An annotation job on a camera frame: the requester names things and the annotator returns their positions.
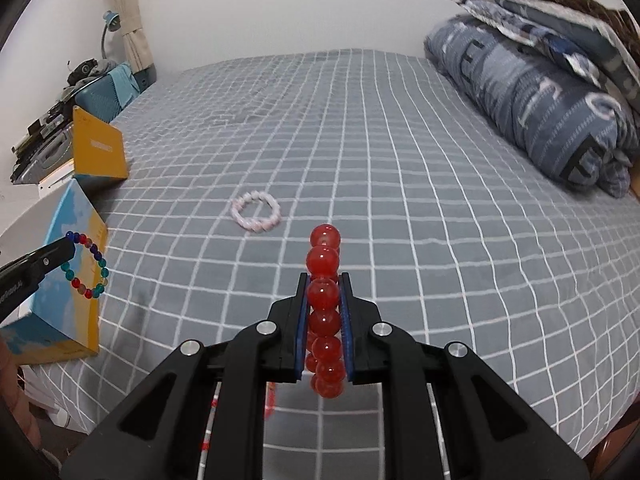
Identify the patterned blue pillow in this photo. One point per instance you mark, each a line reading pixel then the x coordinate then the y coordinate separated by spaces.
pixel 525 25

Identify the grey black bag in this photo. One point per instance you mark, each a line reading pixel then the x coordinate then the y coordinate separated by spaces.
pixel 90 70

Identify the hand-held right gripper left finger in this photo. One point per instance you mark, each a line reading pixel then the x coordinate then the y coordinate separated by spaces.
pixel 300 330

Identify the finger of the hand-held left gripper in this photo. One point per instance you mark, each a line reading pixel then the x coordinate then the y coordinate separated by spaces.
pixel 45 260

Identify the teal suitcase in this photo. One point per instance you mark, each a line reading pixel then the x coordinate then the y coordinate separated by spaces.
pixel 97 100

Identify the person's left forearm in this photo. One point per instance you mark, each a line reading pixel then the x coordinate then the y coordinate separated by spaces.
pixel 17 390

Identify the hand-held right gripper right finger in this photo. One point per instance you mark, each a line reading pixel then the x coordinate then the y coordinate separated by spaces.
pixel 347 330

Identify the white plastic object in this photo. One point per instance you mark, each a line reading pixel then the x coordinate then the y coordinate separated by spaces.
pixel 47 400

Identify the teal desk lamp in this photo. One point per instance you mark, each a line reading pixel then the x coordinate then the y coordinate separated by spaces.
pixel 112 20

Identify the blue yellow cardboard box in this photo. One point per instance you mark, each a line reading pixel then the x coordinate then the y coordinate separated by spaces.
pixel 65 270

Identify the light blue cloth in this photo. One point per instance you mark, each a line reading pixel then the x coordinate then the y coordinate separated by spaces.
pixel 122 85

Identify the grey blue pillow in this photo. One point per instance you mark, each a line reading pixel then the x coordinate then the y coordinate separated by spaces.
pixel 590 35

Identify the beige curtain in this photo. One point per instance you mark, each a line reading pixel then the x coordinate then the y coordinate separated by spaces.
pixel 132 20

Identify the grey checked bed sheet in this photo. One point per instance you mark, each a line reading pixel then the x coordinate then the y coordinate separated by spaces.
pixel 400 210

